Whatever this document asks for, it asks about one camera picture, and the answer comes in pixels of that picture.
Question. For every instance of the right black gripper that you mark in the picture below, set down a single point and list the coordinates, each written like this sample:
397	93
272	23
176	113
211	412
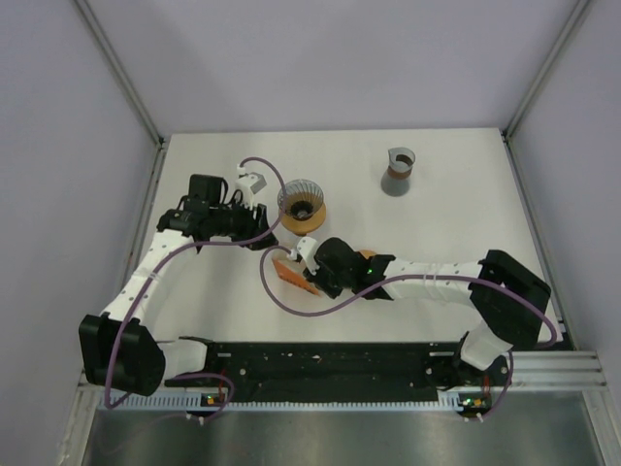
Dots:
319	282

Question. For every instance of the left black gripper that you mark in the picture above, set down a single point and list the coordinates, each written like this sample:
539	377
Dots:
252	226

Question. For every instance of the orange coffee filter pack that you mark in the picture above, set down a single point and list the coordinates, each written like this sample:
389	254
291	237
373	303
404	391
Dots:
292	272

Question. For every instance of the smoked glass dripper cone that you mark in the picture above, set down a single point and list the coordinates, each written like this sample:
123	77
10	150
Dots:
301	199

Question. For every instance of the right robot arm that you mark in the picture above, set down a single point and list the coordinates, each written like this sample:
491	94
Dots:
510	299

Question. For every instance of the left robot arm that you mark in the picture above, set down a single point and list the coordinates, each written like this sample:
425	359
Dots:
118	349

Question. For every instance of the grey glass carafe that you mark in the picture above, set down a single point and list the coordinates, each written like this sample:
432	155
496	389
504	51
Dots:
395	181

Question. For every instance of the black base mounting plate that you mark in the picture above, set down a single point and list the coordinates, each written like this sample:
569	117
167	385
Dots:
341	372

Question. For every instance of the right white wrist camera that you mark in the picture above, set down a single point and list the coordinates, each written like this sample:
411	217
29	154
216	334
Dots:
304	251

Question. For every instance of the grey cable duct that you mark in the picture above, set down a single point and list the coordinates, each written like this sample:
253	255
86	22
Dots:
204	400

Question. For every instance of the aluminium frame rail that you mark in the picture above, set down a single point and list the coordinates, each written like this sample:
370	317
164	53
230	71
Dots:
533	370

